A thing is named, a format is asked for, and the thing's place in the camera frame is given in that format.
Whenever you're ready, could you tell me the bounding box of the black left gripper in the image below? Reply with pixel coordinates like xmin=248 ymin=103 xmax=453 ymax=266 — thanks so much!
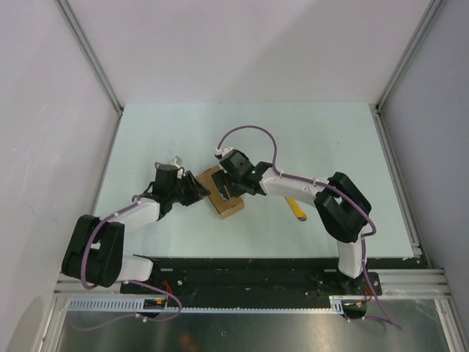
xmin=169 ymin=170 xmax=210 ymax=206

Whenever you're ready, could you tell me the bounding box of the brown cardboard express box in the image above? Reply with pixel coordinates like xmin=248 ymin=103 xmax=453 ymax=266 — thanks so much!
xmin=196 ymin=165 xmax=245 ymax=219

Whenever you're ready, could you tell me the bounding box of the yellow utility knife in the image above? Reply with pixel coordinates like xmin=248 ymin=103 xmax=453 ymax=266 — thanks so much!
xmin=285 ymin=197 xmax=308 ymax=221

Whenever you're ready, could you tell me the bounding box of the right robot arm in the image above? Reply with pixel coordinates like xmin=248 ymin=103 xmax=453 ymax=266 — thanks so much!
xmin=213 ymin=147 xmax=376 ymax=294

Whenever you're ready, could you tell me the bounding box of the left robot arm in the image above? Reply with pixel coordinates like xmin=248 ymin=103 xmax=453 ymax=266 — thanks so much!
xmin=62 ymin=161 xmax=210 ymax=293

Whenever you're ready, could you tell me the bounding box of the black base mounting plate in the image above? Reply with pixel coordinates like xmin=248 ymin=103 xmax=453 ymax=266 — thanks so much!
xmin=144 ymin=257 xmax=382 ymax=296

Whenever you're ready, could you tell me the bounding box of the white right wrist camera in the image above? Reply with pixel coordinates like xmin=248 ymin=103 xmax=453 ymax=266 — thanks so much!
xmin=214 ymin=147 xmax=234 ymax=160

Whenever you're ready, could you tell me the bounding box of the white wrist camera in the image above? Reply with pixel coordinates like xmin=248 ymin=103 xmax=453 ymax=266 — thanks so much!
xmin=169 ymin=156 xmax=185 ymax=180
xmin=214 ymin=147 xmax=234 ymax=160

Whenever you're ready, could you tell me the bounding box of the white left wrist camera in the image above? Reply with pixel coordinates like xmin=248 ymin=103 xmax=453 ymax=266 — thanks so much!
xmin=169 ymin=156 xmax=185 ymax=180

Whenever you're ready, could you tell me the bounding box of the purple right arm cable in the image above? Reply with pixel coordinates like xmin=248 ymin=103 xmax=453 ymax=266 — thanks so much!
xmin=218 ymin=125 xmax=402 ymax=331

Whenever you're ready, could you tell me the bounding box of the grey slotted cable duct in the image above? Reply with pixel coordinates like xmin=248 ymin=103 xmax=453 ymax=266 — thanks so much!
xmin=67 ymin=297 xmax=367 ymax=313

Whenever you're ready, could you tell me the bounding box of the aluminium front rail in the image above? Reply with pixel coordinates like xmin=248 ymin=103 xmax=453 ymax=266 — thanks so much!
xmin=53 ymin=269 xmax=452 ymax=299

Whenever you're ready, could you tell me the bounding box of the aluminium frame post left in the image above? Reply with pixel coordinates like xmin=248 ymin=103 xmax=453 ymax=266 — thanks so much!
xmin=53 ymin=0 xmax=124 ymax=117

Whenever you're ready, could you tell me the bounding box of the aluminium frame post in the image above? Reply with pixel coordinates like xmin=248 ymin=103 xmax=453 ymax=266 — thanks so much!
xmin=374 ymin=0 xmax=447 ymax=114
xmin=53 ymin=0 xmax=124 ymax=117

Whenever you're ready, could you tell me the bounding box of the aluminium frame post right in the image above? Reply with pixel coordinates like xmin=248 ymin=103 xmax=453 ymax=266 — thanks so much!
xmin=374 ymin=0 xmax=447 ymax=114

